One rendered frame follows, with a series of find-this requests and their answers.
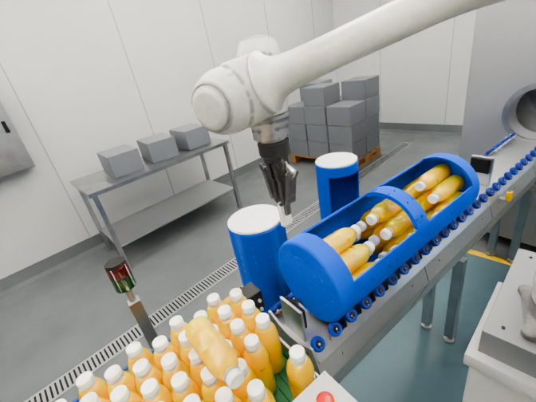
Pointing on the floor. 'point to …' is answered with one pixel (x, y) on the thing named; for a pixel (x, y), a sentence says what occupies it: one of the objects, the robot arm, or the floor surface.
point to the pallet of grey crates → (336, 120)
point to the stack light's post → (143, 321)
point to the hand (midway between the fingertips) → (285, 213)
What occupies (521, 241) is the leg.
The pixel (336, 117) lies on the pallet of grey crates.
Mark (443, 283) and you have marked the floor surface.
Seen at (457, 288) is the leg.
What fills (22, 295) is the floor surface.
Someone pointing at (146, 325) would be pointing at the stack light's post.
